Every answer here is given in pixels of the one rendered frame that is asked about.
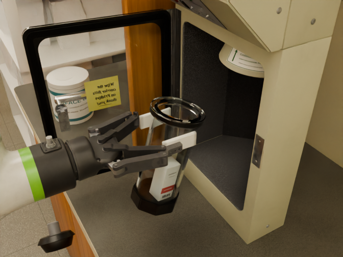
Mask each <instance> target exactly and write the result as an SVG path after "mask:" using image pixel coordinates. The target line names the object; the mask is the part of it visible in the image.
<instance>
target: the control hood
mask: <svg viewBox="0 0 343 257"><path fill-rule="evenodd" d="M201 1H202V2H203V4H204V5H205V6H206V7H207V8H208V9H209V10H210V11H211V12H212V13H213V14H214V15H215V17H216V18H217V19H218V20H219V21H220V22H221V23H222V24H223V25H224V26H225V27H226V28H227V31H229V32H231V33H233V34H235V35H237V36H239V37H240V38H242V39H244V40H246V41H248V42H250V43H252V44H254V45H256V46H258V47H259V48H261V49H263V50H265V51H267V52H270V53H272V52H275V51H278V50H280V49H282V44H283V39H284V33H285V28H286V22H287V16H288V10H289V5H290V0H201ZM195 14H196V13H195ZM197 15H198V14H197ZM210 22H211V21H210ZM218 26H219V25H218ZM220 27H221V26H220ZM221 28H222V27H221Z"/></svg>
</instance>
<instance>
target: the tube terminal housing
mask: <svg viewBox="0 0 343 257"><path fill-rule="evenodd" d="M340 2H341V0H290V5H289V10H288V16H287V22H286V28H285V33H284V39H283V44H282V49H280V50H278V51H275V52H272V53H270V52H267V51H265V50H263V49H261V48H259V47H258V46H256V45H254V44H252V43H250V42H248V41H246V40H244V39H242V38H240V37H239V36H237V35H235V34H233V33H231V32H229V31H227V30H225V29H223V28H221V27H220V26H218V25H216V24H214V23H212V22H210V21H208V20H206V19H204V18H202V17H201V16H199V15H197V14H195V13H193V12H191V11H189V10H187V9H185V8H183V7H181V6H180V5H178V4H176V8H177V9H179V10H180V11H181V70H180V98H181V97H182V39H183V24H184V23H185V22H189V23H191V24H192V25H194V26H196V27H198V28H200V29H201V30H203V31H205V32H207V33H208V34H210V35H212V36H214V37H215V38H217V39H219V40H221V41H222V42H224V43H226V44H228V45H230V46H231V47H233V48H235V49H237V50H238V51H240V52H242V53H244V54H245V55H247V56H249V57H251V58H252V59H254V60H256V61H258V62H259V63H260V64H261V65H262V67H263V69H264V82H263V88H262V95H261V101H260V108H259V114H258V120H257V127H256V133H255V138H256V134H258V135H259V136H260V137H262V138H263V139H264V146H263V151H262V157H261V163H260V168H257V167H256V166H255V165H254V164H253V163H252V158H251V165H250V171H249V178H248V184H247V190H246V197H245V201H244V207H243V210H242V211H239V210H238V209H237V208H236V207H235V206H234V205H233V204H232V203H231V202H230V201H229V200H228V199H227V198H226V197H225V196H224V195H223V194H222V193H221V192H220V190H219V189H218V188H217V187H216V186H215V185H214V184H213V183H212V182H211V181H210V180H209V179H208V178H206V177H205V175H204V174H203V173H202V172H201V171H200V170H199V169H198V168H197V167H196V166H195V165H194V164H193V163H192V162H191V161H190V160H189V159H188V162H187V165H186V168H185V171H184V175H185V176H186V177H187V178H188V179H189V181H190V182H191V183H192V184H193V185H194V186H195V187H196V188H197V189H198V190H199V192H200V193H201V194H202V195H203V196H204V197H205V198H206V199H207V200H208V201H209V203H210V204H211V205H212V206H213V207H214V208H215V209H216V210H217V211H218V213H219V214H220V215H221V216H222V217H223V218H224V219H225V220H226V221H227V222H228V224H229V225H230V226H231V227H232V228H233V229H234V230H235V231H236V232H237V233H238V235H239V236H240V237H241V238H242V239H243V240H244V241H245V242H246V243H247V244H249V243H251V242H253V241H255V240H257V239H259V238H260V237H262V236H264V235H266V234H268V233H270V232H271V231H273V230H275V229H277V228H279V227H281V226H283V224H284V220H285V217H286V213H287V209H288V205H289V201H290V197H291V193H292V189H293V185H294V182H295V179H296V175H297V170H298V166H299V163H300V159H301V155H302V151H303V147H304V143H305V139H306V135H307V131H308V128H309V124H310V119H311V115H312V111H313V108H314V104H315V100H316V96H317V92H318V89H319V85H320V81H321V77H322V74H323V70H324V66H325V61H326V57H327V54H328V50H329V46H330V42H331V38H332V34H333V30H334V26H335V22H336V18H337V14H338V10H339V6H340ZM254 145H255V140H254ZM253 151H254V146H253ZM252 157H253V152H252Z"/></svg>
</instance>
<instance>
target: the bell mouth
mask: <svg viewBox="0 0 343 257"><path fill-rule="evenodd" d="M219 59H220V61H221V62H222V63H223V64H224V65H225V66H226V67H228V68H229V69H231V70H233V71H235V72H237V73H240V74H243V75H247V76H252V77H256V78H264V69H263V67H262V65H261V64H260V63H259V62H258V61H256V60H254V59H252V58H251V57H249V56H247V55H245V54H244V53H242V52H240V51H238V50H237V49H235V48H233V47H231V46H230V45H228V44H226V43H225V44H224V46H223V48H222V49H221V51H220V53H219Z"/></svg>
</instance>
